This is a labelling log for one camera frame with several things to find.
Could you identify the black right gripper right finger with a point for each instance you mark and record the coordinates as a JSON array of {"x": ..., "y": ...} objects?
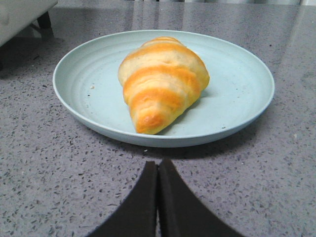
[{"x": 181, "y": 213}]

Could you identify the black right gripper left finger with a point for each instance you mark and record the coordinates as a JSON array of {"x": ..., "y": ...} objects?
[{"x": 136, "y": 216}]

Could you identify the golden croissant bread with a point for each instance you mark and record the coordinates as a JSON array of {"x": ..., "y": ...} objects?
[{"x": 160, "y": 80}]

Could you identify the white toaster oven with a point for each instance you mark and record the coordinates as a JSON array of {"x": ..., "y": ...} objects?
[{"x": 15, "y": 15}]

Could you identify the light green round plate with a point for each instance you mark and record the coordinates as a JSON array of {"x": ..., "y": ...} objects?
[{"x": 241, "y": 87}]

